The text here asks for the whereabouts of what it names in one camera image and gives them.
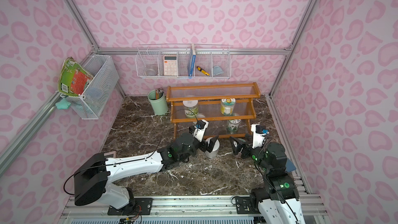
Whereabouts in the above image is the tall white tin jar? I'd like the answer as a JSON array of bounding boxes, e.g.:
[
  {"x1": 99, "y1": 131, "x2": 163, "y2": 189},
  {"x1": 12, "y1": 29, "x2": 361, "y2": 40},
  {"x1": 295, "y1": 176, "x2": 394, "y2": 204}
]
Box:
[{"x1": 205, "y1": 136, "x2": 220, "y2": 159}]

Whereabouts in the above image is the white lid green label jar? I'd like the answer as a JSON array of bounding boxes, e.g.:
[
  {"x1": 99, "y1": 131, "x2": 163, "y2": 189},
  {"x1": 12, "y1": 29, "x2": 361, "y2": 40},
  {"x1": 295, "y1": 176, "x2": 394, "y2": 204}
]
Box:
[{"x1": 182, "y1": 100, "x2": 199, "y2": 118}]

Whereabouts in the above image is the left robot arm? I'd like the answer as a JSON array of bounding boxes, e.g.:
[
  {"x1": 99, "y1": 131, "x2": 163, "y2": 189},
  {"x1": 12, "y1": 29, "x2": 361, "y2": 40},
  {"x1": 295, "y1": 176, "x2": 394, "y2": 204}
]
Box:
[{"x1": 73, "y1": 133, "x2": 218, "y2": 209}]

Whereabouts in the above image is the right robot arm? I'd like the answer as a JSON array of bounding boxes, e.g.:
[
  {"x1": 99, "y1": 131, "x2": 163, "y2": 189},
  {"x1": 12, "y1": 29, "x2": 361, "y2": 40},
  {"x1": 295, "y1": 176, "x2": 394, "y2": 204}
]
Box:
[{"x1": 230, "y1": 135, "x2": 305, "y2": 224}]

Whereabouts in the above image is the orange wooden three-tier shelf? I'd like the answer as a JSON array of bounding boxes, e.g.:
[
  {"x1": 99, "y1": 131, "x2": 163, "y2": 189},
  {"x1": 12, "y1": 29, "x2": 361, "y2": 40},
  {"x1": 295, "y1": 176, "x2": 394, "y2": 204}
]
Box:
[{"x1": 166, "y1": 83, "x2": 261, "y2": 139}]

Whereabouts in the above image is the blue wallet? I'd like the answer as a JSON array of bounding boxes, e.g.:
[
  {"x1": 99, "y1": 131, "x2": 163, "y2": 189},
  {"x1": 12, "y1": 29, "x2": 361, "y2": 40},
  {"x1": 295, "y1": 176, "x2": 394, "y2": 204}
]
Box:
[{"x1": 285, "y1": 158, "x2": 296, "y2": 173}]

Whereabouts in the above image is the mint green pencil cup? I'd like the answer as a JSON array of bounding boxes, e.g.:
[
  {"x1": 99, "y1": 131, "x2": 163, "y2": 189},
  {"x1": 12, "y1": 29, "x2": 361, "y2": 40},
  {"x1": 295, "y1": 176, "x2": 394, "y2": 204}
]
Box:
[{"x1": 148, "y1": 89, "x2": 169, "y2": 116}]

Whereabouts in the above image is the yellow utility knife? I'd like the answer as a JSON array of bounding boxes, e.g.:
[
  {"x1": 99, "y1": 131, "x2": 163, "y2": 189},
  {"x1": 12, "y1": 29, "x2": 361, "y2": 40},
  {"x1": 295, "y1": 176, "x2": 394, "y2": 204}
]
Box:
[{"x1": 197, "y1": 66, "x2": 210, "y2": 76}]

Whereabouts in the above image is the pencils bundle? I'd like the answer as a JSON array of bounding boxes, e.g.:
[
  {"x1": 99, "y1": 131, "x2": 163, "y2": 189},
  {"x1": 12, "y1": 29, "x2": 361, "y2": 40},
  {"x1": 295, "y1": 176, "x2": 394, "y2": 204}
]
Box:
[{"x1": 155, "y1": 88, "x2": 164, "y2": 100}]

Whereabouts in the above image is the blue book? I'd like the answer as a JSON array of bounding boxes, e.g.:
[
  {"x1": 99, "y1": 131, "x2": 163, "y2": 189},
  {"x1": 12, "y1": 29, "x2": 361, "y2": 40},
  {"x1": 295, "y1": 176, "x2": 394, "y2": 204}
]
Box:
[{"x1": 187, "y1": 44, "x2": 197, "y2": 78}]

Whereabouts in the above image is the pink calculator in basket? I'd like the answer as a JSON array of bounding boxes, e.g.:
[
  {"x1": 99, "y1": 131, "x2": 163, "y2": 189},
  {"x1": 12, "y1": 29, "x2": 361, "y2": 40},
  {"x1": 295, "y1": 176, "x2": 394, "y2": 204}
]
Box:
[{"x1": 163, "y1": 55, "x2": 178, "y2": 76}]

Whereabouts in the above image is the pink calculator on table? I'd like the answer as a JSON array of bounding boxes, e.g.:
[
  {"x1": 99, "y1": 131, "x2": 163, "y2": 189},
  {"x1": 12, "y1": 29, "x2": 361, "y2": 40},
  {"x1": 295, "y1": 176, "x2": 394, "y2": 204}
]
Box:
[{"x1": 104, "y1": 151, "x2": 117, "y2": 158}]

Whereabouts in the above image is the clear tape roll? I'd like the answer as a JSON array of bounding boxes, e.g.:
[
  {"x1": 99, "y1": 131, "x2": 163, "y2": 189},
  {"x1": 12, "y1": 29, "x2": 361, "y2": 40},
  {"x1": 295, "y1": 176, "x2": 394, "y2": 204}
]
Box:
[{"x1": 145, "y1": 66, "x2": 159, "y2": 76}]

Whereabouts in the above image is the white mesh side basket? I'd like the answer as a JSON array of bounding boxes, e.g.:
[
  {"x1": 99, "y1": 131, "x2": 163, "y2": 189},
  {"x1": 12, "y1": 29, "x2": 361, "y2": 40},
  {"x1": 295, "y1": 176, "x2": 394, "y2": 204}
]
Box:
[{"x1": 65, "y1": 55, "x2": 119, "y2": 120}]

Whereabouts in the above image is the mint star-shaped toy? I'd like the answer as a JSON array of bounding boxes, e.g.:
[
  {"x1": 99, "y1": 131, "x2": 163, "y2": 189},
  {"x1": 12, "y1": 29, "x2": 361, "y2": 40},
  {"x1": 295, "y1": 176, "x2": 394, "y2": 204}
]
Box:
[{"x1": 56, "y1": 98, "x2": 71, "y2": 110}]

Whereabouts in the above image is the green red snack bag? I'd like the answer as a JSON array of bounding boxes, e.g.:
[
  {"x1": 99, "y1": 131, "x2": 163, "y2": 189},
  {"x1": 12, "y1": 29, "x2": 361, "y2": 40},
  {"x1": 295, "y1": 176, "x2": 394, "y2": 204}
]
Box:
[{"x1": 58, "y1": 57, "x2": 94, "y2": 96}]

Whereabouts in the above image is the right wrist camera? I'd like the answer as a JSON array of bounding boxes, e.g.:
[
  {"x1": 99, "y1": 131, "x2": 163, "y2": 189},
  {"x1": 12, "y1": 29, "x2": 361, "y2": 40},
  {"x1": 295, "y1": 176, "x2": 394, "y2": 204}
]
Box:
[{"x1": 251, "y1": 124, "x2": 269, "y2": 149}]

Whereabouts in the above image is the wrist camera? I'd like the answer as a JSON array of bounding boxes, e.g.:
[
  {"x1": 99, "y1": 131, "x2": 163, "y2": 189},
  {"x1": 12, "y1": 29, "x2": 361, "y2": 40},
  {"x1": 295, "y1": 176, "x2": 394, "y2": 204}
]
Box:
[
  {"x1": 190, "y1": 119, "x2": 209, "y2": 142},
  {"x1": 251, "y1": 124, "x2": 269, "y2": 149}
]

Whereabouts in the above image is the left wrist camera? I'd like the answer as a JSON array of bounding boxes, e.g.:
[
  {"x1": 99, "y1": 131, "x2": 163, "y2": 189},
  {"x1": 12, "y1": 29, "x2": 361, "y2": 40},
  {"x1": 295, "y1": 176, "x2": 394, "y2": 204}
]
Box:
[{"x1": 190, "y1": 119, "x2": 209, "y2": 142}]

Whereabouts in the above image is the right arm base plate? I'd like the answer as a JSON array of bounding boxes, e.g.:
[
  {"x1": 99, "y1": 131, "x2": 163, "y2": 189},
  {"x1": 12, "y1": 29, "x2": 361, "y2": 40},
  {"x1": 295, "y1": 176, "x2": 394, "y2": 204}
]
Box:
[{"x1": 231, "y1": 196, "x2": 259, "y2": 214}]

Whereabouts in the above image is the aluminium front rail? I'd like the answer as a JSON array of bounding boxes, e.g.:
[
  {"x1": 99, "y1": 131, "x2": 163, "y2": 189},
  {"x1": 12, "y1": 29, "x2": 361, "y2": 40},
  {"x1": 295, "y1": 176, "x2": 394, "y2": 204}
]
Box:
[{"x1": 59, "y1": 194, "x2": 331, "y2": 224}]

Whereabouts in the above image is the white wire wall basket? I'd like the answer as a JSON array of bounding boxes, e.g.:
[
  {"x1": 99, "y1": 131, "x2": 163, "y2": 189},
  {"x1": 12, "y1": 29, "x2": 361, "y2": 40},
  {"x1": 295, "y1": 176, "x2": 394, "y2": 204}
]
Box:
[{"x1": 135, "y1": 44, "x2": 232, "y2": 79}]

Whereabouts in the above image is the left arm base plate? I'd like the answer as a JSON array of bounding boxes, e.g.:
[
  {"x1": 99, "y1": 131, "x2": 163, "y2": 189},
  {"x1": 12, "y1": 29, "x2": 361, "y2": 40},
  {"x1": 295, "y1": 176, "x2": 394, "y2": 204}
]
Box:
[{"x1": 107, "y1": 198, "x2": 153, "y2": 216}]

